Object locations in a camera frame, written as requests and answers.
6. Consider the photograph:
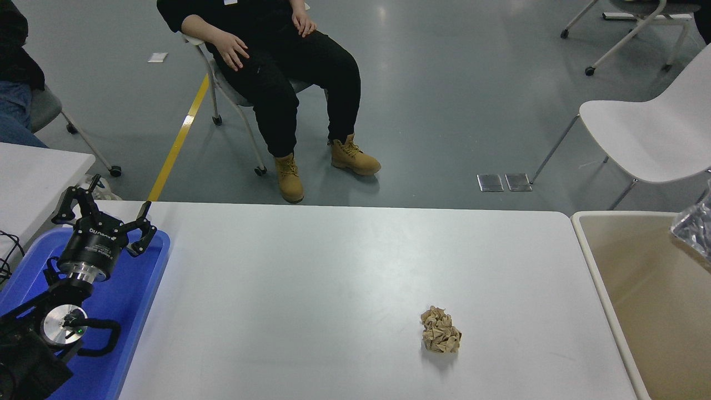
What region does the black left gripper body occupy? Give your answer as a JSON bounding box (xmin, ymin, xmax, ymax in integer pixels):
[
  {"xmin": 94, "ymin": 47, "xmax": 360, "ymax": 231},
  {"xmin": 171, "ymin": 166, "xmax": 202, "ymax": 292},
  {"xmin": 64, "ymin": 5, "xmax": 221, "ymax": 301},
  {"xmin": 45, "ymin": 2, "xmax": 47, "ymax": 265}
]
[{"xmin": 58, "ymin": 214, "xmax": 129, "ymax": 268}]

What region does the tan paper ball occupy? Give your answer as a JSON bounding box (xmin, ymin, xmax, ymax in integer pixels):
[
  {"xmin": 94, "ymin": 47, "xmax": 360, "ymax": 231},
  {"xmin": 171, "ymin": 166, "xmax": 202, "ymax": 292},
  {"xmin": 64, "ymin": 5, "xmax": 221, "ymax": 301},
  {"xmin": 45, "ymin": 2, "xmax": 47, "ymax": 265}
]
[{"xmin": 420, "ymin": 306, "xmax": 463, "ymax": 354}]

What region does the silver foil tray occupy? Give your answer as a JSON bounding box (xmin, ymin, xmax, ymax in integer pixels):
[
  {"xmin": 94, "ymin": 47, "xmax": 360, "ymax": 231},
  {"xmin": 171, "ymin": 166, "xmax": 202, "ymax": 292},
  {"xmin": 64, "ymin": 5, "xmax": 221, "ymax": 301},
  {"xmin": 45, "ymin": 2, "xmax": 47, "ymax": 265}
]
[{"xmin": 670, "ymin": 189, "xmax": 711, "ymax": 262}]

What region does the person's right hand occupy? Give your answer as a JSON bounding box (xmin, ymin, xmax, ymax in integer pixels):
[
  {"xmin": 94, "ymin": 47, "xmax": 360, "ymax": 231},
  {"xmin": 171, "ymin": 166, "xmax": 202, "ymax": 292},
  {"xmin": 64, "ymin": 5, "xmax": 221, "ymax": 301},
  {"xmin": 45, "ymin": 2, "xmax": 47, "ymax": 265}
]
[{"xmin": 214, "ymin": 34, "xmax": 250, "ymax": 72}]

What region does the person's left hand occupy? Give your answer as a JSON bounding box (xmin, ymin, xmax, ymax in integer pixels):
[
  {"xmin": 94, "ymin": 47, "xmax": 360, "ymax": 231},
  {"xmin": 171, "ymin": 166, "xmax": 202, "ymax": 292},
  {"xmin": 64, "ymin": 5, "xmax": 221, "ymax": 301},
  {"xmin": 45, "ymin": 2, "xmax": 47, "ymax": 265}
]
[{"xmin": 292, "ymin": 6, "xmax": 317, "ymax": 38}]

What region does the white shoe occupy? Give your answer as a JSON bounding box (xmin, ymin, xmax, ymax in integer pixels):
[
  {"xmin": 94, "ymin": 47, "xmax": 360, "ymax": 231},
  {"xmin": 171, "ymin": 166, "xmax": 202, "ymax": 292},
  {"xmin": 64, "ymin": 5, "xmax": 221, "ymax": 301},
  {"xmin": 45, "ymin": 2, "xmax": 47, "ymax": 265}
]
[{"xmin": 83, "ymin": 175, "xmax": 124, "ymax": 202}]

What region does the white side table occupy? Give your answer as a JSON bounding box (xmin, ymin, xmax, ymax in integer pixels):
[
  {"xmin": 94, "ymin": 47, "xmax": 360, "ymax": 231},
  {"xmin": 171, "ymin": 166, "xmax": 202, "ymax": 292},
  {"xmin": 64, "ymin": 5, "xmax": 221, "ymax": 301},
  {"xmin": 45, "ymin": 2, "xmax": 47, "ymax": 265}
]
[{"xmin": 0, "ymin": 141, "xmax": 97, "ymax": 273}]

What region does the blue plastic tray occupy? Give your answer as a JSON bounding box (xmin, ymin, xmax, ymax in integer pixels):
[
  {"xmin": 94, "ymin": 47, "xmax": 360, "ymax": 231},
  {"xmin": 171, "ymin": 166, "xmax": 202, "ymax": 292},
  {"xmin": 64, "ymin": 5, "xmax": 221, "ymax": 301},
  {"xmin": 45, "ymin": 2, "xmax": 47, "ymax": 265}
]
[{"xmin": 0, "ymin": 227, "xmax": 171, "ymax": 400}]

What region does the yellow floor tape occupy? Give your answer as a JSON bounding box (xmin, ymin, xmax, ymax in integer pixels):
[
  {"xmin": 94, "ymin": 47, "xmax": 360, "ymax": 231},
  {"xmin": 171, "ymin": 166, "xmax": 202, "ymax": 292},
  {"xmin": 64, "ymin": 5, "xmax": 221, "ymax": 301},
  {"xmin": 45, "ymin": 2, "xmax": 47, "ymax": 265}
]
[{"xmin": 147, "ymin": 75, "xmax": 211, "ymax": 202}]

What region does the grey wheeled chair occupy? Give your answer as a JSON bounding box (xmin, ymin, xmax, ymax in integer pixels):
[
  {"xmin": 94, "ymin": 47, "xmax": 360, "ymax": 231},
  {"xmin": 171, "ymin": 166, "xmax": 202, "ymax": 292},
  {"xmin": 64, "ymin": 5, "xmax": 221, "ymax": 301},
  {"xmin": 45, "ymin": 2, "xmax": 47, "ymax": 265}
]
[
  {"xmin": 179, "ymin": 3, "xmax": 329, "ymax": 177},
  {"xmin": 31, "ymin": 84, "xmax": 123, "ymax": 177}
]

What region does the person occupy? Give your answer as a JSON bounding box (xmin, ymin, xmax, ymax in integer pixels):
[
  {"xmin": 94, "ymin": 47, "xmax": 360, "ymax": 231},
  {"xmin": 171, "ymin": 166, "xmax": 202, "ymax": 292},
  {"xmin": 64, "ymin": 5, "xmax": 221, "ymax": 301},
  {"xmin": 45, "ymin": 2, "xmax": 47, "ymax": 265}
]
[
  {"xmin": 0, "ymin": 4, "xmax": 51, "ymax": 148},
  {"xmin": 156, "ymin": 0, "xmax": 382, "ymax": 204},
  {"xmin": 693, "ymin": 11, "xmax": 711, "ymax": 48}
]

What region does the large pale bin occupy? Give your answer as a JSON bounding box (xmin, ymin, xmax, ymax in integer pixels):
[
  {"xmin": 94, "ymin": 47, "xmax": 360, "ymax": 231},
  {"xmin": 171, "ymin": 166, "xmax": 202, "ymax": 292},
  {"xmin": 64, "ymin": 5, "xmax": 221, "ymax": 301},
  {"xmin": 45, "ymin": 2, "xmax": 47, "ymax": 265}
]
[{"xmin": 571, "ymin": 210, "xmax": 711, "ymax": 400}]

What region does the white shell chair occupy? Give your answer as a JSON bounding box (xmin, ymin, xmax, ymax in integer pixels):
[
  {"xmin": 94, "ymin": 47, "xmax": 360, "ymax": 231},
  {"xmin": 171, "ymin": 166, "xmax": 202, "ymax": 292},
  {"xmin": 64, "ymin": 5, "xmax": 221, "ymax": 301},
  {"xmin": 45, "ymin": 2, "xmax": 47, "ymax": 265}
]
[{"xmin": 530, "ymin": 43, "xmax": 711, "ymax": 211}]

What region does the dark seat wheeled chair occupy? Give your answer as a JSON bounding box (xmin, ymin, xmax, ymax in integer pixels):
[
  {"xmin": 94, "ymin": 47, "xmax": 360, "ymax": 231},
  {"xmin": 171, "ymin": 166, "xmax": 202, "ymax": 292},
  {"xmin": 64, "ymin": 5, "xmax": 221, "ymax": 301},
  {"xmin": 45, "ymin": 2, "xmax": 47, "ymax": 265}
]
[{"xmin": 560, "ymin": 0, "xmax": 702, "ymax": 77}]

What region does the thin black cable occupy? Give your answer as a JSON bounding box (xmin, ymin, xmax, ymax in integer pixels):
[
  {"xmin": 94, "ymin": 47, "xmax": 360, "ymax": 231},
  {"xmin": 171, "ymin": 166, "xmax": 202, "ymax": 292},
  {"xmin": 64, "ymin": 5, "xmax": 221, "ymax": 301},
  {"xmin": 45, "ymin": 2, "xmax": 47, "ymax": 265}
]
[{"xmin": 0, "ymin": 229, "xmax": 26, "ymax": 284}]

